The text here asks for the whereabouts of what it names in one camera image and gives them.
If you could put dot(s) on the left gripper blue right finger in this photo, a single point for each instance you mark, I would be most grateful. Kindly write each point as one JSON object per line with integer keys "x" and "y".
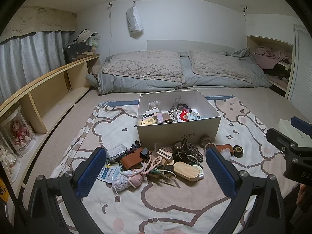
{"x": 221, "y": 174}

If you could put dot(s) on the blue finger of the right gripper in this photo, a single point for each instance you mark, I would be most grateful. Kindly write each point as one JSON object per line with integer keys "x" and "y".
{"x": 279, "y": 140}
{"x": 301, "y": 125}

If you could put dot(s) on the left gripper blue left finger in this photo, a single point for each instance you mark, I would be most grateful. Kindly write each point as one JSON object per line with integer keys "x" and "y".
{"x": 87, "y": 172}

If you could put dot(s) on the blue white medicine sachet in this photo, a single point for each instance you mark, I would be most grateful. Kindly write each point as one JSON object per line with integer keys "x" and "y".
{"x": 108, "y": 173}

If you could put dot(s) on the black round gold-print tin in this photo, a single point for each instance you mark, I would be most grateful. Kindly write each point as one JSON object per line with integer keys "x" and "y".
{"x": 238, "y": 151}

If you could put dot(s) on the wooden oval brush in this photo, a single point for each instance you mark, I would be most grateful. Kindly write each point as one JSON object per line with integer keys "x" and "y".
{"x": 186, "y": 171}

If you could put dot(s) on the pink scissors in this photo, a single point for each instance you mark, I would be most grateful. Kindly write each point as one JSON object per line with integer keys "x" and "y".
{"x": 150, "y": 165}

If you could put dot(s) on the white cotton pad wad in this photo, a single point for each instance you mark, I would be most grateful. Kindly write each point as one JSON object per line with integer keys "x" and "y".
{"x": 226, "y": 153}

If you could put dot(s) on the white small box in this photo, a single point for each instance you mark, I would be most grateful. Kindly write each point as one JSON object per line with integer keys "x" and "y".
{"x": 296, "y": 135}

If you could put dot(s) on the brown tape roll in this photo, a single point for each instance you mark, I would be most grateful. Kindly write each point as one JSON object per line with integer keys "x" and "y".
{"x": 204, "y": 141}

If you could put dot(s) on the clear plastic case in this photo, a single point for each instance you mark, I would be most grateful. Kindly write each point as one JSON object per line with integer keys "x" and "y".
{"x": 116, "y": 151}

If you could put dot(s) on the brown leather pouch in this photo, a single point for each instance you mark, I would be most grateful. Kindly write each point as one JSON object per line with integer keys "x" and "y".
{"x": 132, "y": 160}

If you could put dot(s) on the black square charger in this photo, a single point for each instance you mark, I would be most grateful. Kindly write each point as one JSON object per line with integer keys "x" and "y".
{"x": 144, "y": 153}

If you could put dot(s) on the red cigarette pack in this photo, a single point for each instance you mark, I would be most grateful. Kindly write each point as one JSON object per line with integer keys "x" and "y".
{"x": 185, "y": 115}

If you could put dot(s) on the pink clothes pile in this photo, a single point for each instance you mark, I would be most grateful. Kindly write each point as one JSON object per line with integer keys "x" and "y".
{"x": 267, "y": 58}

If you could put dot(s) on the doll in clear case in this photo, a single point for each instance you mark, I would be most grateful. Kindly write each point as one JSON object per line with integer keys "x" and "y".
{"x": 18, "y": 132}

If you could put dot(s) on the white cardboard shoe box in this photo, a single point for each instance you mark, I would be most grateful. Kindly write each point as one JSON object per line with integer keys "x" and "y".
{"x": 167, "y": 106}

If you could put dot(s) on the yellow gold small box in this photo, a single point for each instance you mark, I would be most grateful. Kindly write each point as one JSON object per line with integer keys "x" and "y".
{"x": 149, "y": 121}

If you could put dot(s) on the grey beige folded duvet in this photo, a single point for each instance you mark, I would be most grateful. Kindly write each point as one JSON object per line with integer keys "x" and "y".
{"x": 150, "y": 71}

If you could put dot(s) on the grey window curtain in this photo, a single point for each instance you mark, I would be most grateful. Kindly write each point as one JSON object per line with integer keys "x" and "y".
{"x": 24, "y": 59}

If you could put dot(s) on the white visor cap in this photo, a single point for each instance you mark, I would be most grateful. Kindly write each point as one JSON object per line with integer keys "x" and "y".
{"x": 85, "y": 35}

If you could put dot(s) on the white hanging paper bag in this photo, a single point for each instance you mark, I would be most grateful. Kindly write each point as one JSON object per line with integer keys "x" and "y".
{"x": 133, "y": 19}

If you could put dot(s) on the wooden wall shelf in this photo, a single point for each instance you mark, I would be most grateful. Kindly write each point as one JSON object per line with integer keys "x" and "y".
{"x": 45, "y": 102}

